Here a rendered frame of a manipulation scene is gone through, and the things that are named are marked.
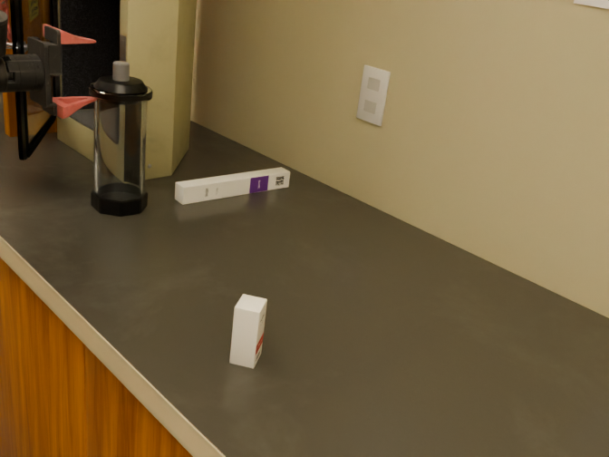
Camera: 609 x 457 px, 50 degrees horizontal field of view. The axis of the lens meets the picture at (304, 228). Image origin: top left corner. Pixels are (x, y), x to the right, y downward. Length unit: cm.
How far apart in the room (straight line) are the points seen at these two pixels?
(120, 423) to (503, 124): 81
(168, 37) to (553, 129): 74
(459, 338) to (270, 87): 89
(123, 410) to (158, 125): 64
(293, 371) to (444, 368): 21
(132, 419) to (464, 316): 52
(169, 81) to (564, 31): 75
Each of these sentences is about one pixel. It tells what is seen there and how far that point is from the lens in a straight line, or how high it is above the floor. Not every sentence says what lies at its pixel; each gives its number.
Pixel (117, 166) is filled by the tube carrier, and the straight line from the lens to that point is 122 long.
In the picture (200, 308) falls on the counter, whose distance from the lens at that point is 97.
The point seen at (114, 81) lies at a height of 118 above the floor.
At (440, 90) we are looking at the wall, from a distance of 132.
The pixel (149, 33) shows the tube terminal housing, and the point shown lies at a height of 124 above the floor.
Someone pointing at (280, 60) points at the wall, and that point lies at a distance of 163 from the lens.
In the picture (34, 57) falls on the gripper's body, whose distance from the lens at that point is 115.
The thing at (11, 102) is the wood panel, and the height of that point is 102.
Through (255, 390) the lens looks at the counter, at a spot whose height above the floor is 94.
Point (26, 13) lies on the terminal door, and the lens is 138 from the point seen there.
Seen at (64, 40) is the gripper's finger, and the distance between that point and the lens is 114.
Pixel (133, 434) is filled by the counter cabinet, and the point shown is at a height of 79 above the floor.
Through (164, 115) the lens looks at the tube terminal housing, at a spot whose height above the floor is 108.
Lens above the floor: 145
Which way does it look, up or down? 24 degrees down
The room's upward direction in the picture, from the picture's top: 8 degrees clockwise
